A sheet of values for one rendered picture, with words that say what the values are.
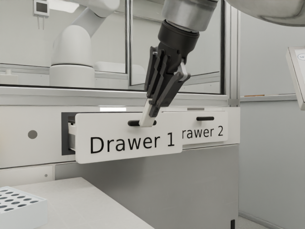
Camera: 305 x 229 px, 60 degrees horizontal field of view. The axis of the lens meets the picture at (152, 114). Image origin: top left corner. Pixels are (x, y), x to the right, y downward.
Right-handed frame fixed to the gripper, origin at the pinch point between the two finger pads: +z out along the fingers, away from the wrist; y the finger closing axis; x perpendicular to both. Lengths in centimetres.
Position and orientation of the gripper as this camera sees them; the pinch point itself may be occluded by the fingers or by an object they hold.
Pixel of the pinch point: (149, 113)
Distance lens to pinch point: 59.6
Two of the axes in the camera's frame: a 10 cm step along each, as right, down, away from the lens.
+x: -8.4, 0.1, -5.4
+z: -3.1, 8.1, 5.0
